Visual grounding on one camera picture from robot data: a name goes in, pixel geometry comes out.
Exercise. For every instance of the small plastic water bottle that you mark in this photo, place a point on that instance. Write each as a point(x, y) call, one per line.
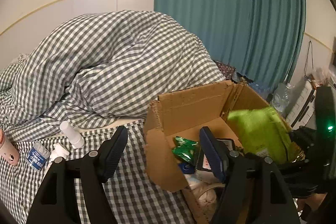
point(37, 156)

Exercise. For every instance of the person's right hand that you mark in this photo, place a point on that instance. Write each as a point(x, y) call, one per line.
point(316, 204)

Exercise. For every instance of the brown cardboard box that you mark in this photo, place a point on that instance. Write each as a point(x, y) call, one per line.
point(184, 113)

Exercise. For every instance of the teal curtain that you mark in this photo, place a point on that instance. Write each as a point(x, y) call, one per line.
point(260, 38)

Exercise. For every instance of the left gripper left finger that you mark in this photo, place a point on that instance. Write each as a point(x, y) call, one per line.
point(56, 201)

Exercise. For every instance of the small white plush toy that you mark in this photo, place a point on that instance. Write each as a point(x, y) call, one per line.
point(58, 151)

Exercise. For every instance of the pink kids water bottle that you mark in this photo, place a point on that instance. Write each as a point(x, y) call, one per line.
point(8, 151)

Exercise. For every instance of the grey gingham duvet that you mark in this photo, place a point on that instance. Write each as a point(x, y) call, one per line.
point(97, 68)

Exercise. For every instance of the clear tape roll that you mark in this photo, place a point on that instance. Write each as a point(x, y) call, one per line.
point(209, 194)

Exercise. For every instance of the dark floral bag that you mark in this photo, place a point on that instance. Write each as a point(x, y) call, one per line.
point(226, 70)

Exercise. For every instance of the green wet wipes pack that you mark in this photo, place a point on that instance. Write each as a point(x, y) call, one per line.
point(263, 133)

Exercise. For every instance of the green medicine sachet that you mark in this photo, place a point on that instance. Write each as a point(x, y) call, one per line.
point(185, 149)

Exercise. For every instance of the white spray bottle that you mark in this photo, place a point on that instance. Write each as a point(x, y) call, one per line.
point(75, 138)

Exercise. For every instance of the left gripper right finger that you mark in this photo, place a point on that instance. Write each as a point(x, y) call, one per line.
point(271, 200)

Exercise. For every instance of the large clear water bottle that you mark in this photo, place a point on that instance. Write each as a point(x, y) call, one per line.
point(282, 97)

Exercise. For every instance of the white ointment tube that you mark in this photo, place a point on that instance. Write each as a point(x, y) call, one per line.
point(195, 183)

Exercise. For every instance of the white drawer cabinet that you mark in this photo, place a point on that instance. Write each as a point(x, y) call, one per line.
point(301, 107)

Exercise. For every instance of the black white device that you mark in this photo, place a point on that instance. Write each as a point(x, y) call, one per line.
point(204, 160)

